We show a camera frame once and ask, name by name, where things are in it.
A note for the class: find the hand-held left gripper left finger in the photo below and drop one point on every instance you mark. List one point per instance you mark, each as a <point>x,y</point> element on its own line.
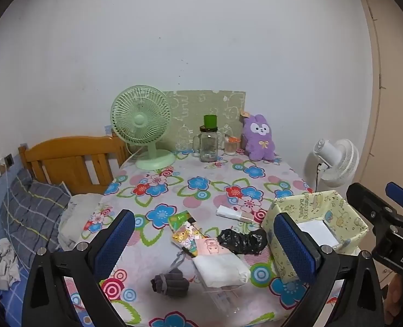
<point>114,245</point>

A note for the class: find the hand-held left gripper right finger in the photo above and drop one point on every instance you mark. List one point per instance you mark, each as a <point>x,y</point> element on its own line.
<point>295,247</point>

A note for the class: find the yellow printed storage box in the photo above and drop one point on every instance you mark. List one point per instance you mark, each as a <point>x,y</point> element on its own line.
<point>344,211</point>

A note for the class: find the black plastic bag roll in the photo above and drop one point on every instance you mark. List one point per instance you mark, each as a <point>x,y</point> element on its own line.
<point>242,242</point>

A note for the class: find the yellow cartoon tissue pack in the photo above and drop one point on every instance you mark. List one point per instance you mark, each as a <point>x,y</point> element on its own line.
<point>188,236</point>

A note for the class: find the white soft packet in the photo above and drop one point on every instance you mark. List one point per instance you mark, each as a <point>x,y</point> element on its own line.
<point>222,269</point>

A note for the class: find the pink tissue pack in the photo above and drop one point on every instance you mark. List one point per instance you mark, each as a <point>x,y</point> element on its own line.
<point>208,247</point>

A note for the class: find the clear plastic bag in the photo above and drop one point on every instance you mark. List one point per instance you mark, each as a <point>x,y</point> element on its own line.
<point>222,299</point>

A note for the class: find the person's right hand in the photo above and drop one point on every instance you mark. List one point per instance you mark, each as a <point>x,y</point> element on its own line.
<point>393,296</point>

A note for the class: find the white flat pad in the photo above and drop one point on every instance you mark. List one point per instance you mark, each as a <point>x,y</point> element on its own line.
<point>315,231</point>

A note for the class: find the white standing fan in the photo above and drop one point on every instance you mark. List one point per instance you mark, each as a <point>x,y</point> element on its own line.
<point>341,160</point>

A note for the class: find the grey socks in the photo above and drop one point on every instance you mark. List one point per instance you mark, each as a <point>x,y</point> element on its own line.
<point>172,282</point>

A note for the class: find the green tissue pack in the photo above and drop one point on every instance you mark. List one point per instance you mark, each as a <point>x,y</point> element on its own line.
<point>181,219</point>

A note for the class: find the white tissue pack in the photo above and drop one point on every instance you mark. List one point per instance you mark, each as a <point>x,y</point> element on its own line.
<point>228,212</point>

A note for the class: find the beige door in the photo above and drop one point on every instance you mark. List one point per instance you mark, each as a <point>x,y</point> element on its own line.
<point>395,109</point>

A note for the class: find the grey plaid pillow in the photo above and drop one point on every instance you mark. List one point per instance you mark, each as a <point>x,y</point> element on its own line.
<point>31,211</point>

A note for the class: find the floral tablecloth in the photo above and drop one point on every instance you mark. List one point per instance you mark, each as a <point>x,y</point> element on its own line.
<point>201,190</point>

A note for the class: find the wooden headboard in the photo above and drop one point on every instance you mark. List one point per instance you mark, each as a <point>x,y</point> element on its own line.
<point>65,150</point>

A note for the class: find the purple plush bunny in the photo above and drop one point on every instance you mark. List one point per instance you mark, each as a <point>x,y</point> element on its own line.
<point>257,139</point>

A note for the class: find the crumpled white cloth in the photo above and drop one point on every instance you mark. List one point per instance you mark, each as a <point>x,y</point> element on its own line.
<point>2,262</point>

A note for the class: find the blue checked bed sheet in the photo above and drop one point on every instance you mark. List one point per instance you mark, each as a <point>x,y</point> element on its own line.
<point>16,303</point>

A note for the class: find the small jar with orange lid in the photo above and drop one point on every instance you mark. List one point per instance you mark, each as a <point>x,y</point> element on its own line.
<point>231,147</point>

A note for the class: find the green desk fan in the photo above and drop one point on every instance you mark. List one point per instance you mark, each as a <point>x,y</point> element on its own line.
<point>140,121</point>

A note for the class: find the glass jar with green lid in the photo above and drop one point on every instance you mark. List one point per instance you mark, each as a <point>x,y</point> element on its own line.
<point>208,143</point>

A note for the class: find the green printed board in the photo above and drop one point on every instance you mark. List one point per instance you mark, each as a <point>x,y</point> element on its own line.
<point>194,105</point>

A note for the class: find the wall socket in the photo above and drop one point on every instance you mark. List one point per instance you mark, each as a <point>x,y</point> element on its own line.
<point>8,159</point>

